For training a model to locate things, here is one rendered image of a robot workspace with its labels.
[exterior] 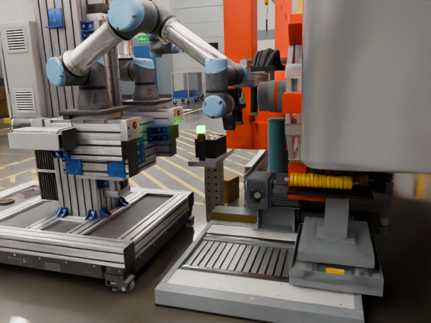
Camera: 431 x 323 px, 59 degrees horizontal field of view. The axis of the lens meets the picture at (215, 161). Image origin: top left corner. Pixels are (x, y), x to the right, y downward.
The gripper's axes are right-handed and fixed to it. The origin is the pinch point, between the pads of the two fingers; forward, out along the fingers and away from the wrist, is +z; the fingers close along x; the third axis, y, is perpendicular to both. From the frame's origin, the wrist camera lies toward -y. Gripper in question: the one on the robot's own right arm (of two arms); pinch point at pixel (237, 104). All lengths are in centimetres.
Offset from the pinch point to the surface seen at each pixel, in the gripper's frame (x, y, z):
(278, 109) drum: -14.7, -3.1, 12.3
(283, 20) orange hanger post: 13, 61, 253
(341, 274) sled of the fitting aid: -43, -66, -8
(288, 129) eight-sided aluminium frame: -21.5, -8.4, -9.9
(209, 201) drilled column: 38, -69, 73
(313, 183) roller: -30.9, -32.5, 2.6
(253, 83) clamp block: -7.0, 8.4, -2.4
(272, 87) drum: -12.3, 6.2, 11.5
